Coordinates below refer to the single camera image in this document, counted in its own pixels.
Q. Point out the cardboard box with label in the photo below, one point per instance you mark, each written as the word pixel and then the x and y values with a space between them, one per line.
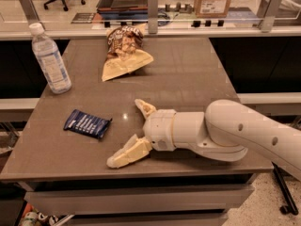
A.
pixel 211 8

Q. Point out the yellow brown snack bag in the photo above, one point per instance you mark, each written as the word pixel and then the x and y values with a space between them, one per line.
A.
pixel 125 53

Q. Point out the clear plastic water bottle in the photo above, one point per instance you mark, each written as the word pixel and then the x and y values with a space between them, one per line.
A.
pixel 49 59

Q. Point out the grey metal post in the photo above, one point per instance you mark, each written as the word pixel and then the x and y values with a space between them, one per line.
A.
pixel 153 16
pixel 267 13
pixel 30 12

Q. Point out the grey table drawer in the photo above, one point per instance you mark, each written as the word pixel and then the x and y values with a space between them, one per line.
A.
pixel 139 199

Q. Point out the cans under table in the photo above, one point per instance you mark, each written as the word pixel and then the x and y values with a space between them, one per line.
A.
pixel 34 218

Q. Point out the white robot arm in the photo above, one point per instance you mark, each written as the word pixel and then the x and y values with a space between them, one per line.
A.
pixel 225 131

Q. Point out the grey metal post left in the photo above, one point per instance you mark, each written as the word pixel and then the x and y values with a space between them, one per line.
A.
pixel 30 12

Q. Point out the dark open tray box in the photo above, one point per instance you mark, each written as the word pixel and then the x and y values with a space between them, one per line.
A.
pixel 123 0

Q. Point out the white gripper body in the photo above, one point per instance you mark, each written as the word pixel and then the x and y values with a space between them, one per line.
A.
pixel 159 129

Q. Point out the grey metal post centre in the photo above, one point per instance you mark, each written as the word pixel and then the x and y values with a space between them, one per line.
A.
pixel 153 16

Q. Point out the blue rxbar blueberry bar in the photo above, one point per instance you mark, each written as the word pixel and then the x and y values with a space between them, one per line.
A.
pixel 86 124

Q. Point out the grey metal post right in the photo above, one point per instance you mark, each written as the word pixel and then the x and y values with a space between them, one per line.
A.
pixel 267 13

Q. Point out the black floor stand leg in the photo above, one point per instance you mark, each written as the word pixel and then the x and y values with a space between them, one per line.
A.
pixel 290 206

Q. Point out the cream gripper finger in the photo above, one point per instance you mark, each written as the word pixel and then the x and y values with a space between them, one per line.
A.
pixel 145 108
pixel 135 149

